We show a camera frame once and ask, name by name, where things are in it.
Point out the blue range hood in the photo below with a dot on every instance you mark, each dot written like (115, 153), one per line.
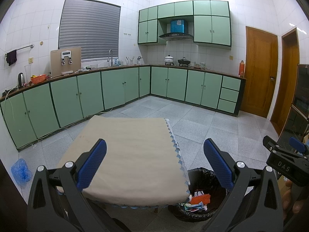
(178, 31)

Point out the grey window blind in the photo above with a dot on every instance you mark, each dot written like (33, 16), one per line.
(91, 25)

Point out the black wok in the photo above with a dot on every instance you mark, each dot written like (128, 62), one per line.
(183, 62)

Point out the chrome sink faucet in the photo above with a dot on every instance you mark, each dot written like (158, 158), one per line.
(110, 57)

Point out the steel electric kettle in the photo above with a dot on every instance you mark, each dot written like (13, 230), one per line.
(21, 80)

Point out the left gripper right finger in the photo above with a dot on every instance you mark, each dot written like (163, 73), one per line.
(253, 202)

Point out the blue red snack wrapper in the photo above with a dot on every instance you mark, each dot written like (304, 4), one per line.
(195, 208)

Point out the blue plastic bag on floor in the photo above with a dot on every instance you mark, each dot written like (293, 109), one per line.
(20, 172)

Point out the right hand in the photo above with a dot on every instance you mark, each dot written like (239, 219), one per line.
(289, 202)

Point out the brown water dispenser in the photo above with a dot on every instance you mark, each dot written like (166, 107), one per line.
(65, 61)

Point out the dark glass cabinet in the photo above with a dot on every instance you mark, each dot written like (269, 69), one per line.
(296, 124)

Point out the black lined trash bin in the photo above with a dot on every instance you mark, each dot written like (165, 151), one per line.
(201, 179)

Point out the beige tablecloth with blue trim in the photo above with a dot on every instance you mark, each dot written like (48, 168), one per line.
(143, 166)

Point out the white cooking pot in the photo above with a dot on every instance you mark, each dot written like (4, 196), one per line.
(169, 60)

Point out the wooden door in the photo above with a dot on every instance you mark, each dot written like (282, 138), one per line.
(260, 71)
(288, 78)

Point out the dark towel on rail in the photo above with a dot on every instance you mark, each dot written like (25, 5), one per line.
(11, 57)

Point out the orange plastic basket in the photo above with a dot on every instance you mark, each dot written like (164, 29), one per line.
(38, 79)

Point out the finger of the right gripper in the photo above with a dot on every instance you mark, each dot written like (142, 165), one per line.
(297, 145)

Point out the chrome towel rail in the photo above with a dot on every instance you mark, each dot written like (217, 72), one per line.
(25, 47)

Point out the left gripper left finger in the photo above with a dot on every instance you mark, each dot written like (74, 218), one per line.
(56, 202)

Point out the green upper wall cabinets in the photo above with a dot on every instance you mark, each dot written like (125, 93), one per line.
(209, 22)

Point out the orange thermos flask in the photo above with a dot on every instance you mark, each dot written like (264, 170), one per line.
(241, 69)

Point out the orange foam net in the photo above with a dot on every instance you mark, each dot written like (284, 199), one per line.
(205, 199)

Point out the clear measuring jug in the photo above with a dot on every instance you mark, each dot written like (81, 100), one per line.
(28, 72)

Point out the green lower kitchen cabinets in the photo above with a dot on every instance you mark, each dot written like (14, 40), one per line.
(39, 110)

